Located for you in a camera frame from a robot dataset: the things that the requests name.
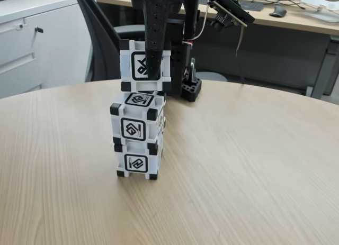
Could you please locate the black computer mouse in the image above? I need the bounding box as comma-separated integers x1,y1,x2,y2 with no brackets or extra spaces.
269,5,289,17

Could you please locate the white filing cabinet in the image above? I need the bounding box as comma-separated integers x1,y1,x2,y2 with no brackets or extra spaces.
0,0,95,92

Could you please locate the silver laptop stand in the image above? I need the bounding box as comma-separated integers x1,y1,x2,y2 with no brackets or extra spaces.
294,0,339,24

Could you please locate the white cube house symbol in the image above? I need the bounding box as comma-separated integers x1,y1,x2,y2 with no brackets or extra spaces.
110,90,167,148

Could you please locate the white cube zigzag symbol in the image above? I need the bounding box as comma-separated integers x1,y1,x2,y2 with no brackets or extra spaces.
113,141,164,181

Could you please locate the gripper camera board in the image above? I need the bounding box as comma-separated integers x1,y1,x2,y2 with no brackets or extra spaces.
207,0,255,29

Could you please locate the grey chair seat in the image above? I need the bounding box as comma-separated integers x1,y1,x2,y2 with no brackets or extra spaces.
195,71,228,83

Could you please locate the wooden office desk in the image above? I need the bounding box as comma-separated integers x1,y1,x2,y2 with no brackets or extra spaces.
95,0,339,100

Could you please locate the black keyboard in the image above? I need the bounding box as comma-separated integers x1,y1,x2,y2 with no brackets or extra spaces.
238,1,265,12

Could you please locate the white cube crossed symbol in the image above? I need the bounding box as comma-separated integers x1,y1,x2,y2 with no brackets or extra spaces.
119,39,172,94

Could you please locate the grey camera cable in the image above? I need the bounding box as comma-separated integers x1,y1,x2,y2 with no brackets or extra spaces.
235,24,246,84

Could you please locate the black office chair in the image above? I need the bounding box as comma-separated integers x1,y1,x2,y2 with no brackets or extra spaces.
71,0,146,83

